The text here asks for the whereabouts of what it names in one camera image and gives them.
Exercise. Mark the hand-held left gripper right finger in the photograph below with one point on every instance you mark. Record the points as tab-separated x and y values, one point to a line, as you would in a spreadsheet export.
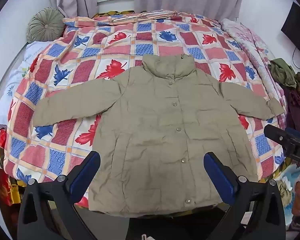
217	177

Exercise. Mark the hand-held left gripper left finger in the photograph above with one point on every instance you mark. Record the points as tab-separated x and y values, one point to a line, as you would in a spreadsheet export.
86	175

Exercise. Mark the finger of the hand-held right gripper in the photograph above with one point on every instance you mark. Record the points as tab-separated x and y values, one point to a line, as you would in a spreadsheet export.
275	133

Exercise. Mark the khaki padded jacket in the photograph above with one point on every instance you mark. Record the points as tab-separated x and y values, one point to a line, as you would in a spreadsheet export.
160	130

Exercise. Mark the dark maroon clothing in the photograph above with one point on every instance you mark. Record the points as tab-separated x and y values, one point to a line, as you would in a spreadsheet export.
297	112

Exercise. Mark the olive green garment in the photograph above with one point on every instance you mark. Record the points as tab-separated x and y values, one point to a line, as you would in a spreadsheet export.
282	72

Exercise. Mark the red gold gift bag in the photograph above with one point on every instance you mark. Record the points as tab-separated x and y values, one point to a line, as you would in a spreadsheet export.
11	187

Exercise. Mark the pink floral quilt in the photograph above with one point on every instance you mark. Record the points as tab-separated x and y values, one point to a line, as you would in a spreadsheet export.
250	42

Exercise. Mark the black flat screen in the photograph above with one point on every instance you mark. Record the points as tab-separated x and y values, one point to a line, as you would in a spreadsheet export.
297	27

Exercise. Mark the leaf print checked blanket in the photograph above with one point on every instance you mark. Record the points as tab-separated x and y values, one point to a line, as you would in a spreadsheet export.
65	62

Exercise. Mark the round green pleated cushion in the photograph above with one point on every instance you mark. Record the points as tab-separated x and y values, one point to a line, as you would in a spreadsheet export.
44	25

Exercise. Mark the striped folded cloth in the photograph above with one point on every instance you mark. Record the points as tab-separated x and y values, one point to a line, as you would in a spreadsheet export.
145	15

